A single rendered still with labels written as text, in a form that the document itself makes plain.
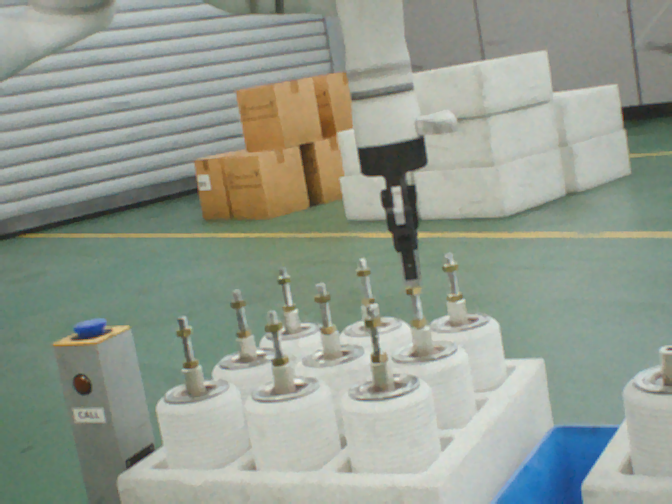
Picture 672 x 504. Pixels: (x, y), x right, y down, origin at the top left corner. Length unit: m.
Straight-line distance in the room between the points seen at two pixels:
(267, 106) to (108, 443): 3.65
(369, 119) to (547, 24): 6.01
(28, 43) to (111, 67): 5.59
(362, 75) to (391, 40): 0.05
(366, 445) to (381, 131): 0.33
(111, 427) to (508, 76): 2.65
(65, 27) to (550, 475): 0.74
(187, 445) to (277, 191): 3.65
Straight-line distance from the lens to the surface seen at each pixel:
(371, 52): 1.10
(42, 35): 1.09
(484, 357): 1.26
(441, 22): 7.68
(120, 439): 1.31
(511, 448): 1.21
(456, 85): 3.67
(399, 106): 1.10
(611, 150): 4.17
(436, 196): 3.81
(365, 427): 1.05
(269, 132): 4.87
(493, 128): 3.64
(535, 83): 3.83
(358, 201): 4.13
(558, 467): 1.29
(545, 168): 3.85
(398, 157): 1.10
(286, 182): 4.80
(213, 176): 5.07
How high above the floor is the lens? 0.57
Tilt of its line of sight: 9 degrees down
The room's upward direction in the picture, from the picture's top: 10 degrees counter-clockwise
